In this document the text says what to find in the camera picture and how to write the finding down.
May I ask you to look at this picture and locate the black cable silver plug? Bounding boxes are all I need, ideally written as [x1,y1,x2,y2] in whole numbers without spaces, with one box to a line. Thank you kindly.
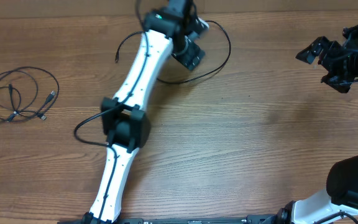
[0,84,22,123]

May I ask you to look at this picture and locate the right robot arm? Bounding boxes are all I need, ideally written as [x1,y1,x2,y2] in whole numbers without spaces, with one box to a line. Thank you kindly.
[264,25,358,223]

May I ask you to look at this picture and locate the black USB cable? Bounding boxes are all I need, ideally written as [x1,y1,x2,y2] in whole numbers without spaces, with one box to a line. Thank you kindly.
[0,66,60,121]

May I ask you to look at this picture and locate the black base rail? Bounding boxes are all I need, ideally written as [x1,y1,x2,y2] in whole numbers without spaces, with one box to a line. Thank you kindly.
[57,213,291,224]

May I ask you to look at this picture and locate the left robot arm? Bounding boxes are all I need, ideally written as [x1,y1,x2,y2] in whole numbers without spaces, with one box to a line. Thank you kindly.
[80,0,209,223]

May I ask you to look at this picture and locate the thin black cable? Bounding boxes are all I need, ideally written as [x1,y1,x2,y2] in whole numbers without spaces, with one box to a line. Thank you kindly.
[114,20,232,85]

